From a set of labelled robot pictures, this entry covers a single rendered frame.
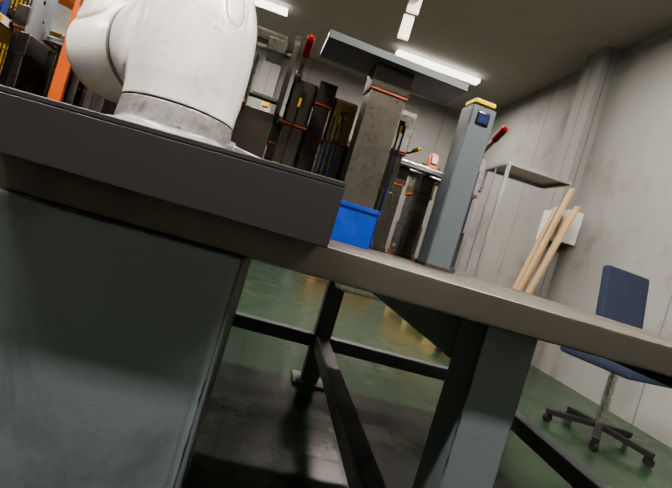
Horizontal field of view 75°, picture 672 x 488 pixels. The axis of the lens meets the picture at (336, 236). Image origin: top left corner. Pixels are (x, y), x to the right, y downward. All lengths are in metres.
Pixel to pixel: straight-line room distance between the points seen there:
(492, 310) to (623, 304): 2.65
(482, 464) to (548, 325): 0.22
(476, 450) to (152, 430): 0.42
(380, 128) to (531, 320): 0.66
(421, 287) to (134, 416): 0.36
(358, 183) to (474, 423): 0.64
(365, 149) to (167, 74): 0.61
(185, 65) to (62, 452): 0.47
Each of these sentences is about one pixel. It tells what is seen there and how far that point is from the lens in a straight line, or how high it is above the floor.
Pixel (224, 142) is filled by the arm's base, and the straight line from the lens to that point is 0.65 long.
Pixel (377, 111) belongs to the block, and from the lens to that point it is 1.13.
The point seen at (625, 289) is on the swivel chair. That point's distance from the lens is 3.24.
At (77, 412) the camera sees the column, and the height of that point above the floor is 0.45.
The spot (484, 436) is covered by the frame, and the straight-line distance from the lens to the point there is 0.70.
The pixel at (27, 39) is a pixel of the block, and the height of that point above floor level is 0.98.
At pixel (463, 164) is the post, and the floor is 0.98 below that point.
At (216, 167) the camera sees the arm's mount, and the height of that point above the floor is 0.75.
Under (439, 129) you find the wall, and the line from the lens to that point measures 7.94.
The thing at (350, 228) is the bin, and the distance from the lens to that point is 0.97.
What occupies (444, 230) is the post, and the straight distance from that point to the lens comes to 1.18.
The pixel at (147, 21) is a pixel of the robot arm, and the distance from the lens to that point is 0.67.
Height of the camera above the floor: 0.72
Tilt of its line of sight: 1 degrees down
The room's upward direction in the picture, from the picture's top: 17 degrees clockwise
